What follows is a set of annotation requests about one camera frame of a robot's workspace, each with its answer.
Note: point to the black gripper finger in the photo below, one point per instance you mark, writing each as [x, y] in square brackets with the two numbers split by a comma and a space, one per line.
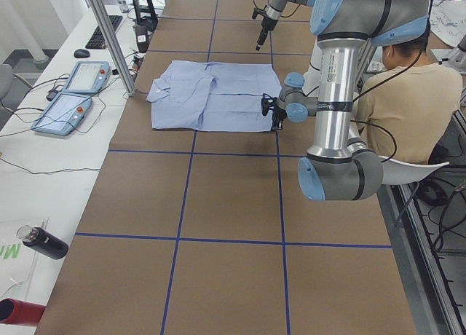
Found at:
[261, 39]
[277, 125]

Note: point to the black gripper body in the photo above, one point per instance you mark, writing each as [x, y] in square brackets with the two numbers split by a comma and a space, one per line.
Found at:
[278, 113]
[266, 22]

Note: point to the blue striped button shirt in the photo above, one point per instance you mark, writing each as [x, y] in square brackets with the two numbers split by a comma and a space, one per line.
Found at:
[212, 97]

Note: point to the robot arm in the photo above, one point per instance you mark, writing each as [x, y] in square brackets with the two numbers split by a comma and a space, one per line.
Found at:
[271, 14]
[339, 165]

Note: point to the black monitor stand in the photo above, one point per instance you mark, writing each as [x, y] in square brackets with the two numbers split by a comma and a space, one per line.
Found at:
[145, 15]

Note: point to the black box with label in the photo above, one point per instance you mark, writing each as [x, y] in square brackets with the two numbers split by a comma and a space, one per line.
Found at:
[141, 37]

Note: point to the seated person beige shirt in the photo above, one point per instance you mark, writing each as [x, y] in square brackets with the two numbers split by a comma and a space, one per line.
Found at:
[406, 109]

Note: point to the white chair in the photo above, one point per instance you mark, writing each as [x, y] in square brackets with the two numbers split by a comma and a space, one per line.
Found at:
[396, 172]

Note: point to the far teach pendant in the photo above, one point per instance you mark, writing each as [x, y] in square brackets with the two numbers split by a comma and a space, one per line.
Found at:
[88, 77]

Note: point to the teach pendant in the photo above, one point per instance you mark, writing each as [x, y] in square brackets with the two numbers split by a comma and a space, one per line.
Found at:
[88, 77]
[64, 114]

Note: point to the black computer mouse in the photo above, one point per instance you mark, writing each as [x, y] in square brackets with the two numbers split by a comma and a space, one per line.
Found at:
[81, 53]

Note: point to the near teach pendant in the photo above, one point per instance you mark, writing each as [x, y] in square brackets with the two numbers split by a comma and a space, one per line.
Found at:
[64, 114]

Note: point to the black water bottle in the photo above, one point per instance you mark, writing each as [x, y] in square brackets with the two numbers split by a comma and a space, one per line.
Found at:
[41, 241]

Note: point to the red cylinder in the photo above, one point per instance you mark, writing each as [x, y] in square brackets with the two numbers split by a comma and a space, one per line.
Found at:
[21, 313]

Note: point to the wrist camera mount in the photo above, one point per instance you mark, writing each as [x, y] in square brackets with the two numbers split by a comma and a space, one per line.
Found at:
[268, 103]
[258, 12]

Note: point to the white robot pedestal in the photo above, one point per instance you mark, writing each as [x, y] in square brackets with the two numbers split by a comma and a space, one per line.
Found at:
[312, 76]

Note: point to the aluminium frame post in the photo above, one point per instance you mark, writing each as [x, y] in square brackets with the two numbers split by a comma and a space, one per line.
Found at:
[112, 43]

